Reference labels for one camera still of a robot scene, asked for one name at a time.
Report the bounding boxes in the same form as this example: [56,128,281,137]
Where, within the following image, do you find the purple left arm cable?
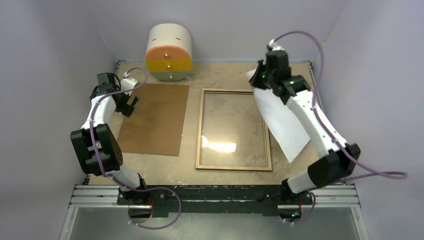
[88,67,182,231]

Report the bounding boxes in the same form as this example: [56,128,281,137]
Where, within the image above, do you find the mountain landscape photo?
[252,87,310,163]

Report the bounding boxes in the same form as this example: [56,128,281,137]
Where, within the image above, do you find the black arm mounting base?
[117,184,313,218]

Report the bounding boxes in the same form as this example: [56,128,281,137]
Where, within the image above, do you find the round pastel drawer cabinet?
[144,23,193,82]

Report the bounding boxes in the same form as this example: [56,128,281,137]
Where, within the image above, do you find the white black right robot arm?
[249,49,361,204]

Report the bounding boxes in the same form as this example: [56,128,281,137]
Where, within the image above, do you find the brown cardboard backing board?
[117,83,189,156]

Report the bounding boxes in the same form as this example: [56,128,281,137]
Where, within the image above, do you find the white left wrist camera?
[120,77,139,92]

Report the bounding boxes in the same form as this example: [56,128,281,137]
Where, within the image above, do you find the aluminium rail frame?
[57,59,370,240]

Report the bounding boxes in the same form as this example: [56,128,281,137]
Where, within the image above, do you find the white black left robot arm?
[70,71,149,205]

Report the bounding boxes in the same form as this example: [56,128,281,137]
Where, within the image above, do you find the wooden picture frame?
[195,88,273,172]

